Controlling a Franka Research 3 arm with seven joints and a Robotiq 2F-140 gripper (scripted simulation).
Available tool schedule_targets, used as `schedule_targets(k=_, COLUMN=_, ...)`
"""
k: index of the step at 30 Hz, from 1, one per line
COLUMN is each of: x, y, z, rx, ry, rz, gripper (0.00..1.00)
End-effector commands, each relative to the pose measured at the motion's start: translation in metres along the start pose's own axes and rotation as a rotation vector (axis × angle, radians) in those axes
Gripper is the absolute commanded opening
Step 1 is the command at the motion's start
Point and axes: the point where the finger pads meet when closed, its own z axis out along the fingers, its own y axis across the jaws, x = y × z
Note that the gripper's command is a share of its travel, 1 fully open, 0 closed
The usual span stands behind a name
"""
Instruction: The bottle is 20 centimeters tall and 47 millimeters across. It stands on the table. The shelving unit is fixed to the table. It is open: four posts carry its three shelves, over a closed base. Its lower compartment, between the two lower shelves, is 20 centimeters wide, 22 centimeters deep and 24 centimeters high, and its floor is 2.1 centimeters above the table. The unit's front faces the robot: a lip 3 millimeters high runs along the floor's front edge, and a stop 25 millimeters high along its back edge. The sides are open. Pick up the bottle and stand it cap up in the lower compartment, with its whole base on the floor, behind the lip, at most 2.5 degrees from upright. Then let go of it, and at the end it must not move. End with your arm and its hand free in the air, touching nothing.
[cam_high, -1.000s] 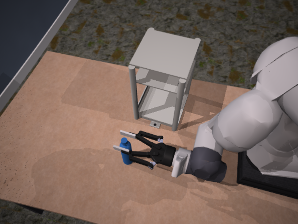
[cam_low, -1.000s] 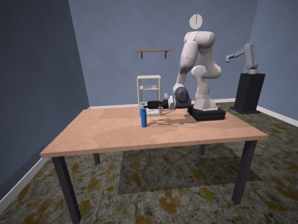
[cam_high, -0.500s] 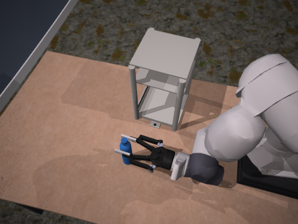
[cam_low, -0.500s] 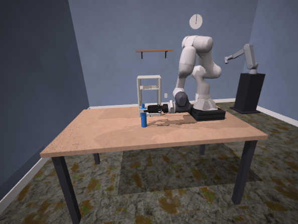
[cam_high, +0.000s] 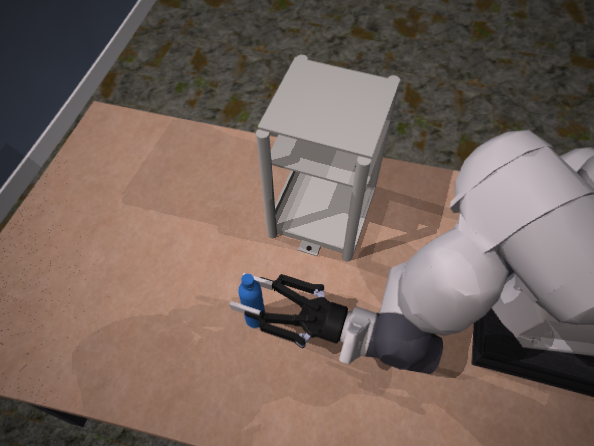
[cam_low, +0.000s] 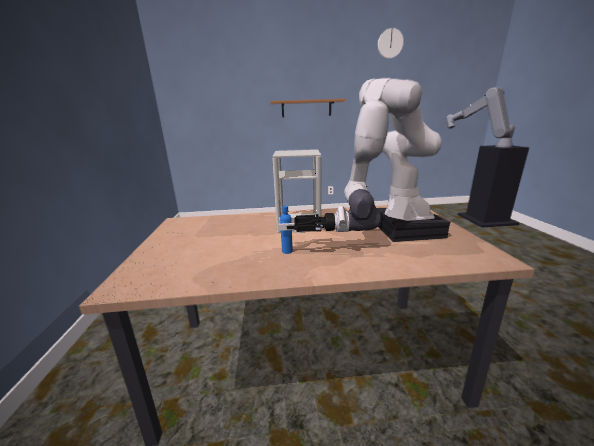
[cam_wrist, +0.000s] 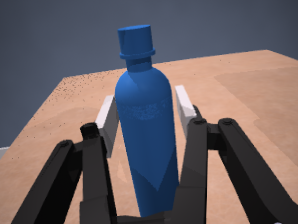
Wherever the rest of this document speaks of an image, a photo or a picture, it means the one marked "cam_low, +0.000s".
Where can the blue bottle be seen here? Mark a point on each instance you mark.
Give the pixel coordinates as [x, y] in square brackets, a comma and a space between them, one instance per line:
[286, 235]

